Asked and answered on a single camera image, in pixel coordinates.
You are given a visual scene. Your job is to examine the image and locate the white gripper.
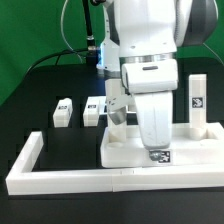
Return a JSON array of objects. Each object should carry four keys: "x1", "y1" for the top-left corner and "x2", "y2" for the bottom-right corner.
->
[{"x1": 107, "y1": 59, "x2": 178, "y2": 161}]

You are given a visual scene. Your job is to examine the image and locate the white desk top tray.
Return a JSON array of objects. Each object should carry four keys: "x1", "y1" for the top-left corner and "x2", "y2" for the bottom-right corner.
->
[{"x1": 100, "y1": 123, "x2": 224, "y2": 168}]

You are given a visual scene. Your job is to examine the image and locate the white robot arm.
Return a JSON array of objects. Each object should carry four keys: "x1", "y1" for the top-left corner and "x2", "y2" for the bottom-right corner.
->
[{"x1": 101, "y1": 0, "x2": 218, "y2": 161}]

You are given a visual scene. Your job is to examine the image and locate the white U-shaped frame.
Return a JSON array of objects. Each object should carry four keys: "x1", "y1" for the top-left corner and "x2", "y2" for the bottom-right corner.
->
[{"x1": 6, "y1": 132, "x2": 224, "y2": 195}]

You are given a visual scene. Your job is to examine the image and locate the black cables on table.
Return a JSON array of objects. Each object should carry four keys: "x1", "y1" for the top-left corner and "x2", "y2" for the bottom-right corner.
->
[{"x1": 25, "y1": 48, "x2": 90, "y2": 75}]

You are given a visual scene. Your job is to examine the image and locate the grey looping cable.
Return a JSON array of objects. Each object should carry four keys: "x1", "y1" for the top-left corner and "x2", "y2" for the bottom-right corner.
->
[{"x1": 59, "y1": 0, "x2": 84, "y2": 64}]

